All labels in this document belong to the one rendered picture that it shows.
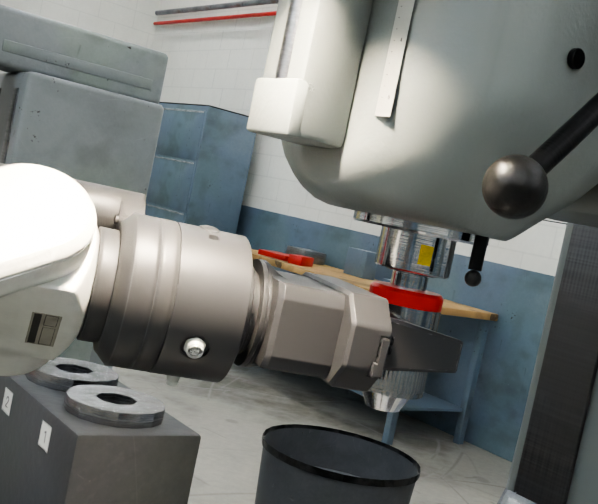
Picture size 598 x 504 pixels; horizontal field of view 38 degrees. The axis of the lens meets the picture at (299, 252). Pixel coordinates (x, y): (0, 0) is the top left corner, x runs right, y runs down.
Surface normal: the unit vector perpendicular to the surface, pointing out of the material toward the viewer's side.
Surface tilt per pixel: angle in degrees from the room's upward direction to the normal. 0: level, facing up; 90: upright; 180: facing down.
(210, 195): 90
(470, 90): 104
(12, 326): 136
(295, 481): 94
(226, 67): 90
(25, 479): 90
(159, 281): 73
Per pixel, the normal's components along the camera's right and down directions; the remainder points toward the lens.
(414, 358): 0.29, 0.11
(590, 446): -0.78, -0.13
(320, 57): 0.59, 0.17
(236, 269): 0.36, -0.50
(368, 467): -0.52, -0.13
